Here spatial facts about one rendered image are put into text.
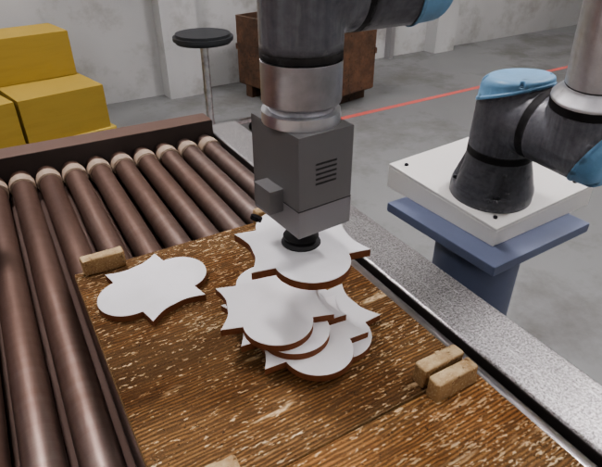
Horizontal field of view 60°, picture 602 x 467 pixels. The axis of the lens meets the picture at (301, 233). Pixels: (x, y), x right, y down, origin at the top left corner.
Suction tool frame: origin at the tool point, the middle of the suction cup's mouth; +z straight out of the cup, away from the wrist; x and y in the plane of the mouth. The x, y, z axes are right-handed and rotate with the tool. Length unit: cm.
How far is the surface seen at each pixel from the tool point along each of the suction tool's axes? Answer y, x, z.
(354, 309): 1.6, 7.0, 10.7
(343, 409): 12.2, -3.1, 11.7
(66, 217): -48, -16, 13
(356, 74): -284, 249, 81
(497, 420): 22.1, 8.9, 11.7
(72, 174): -65, -11, 13
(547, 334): -29, 134, 105
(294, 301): -0.9, -0.3, 7.7
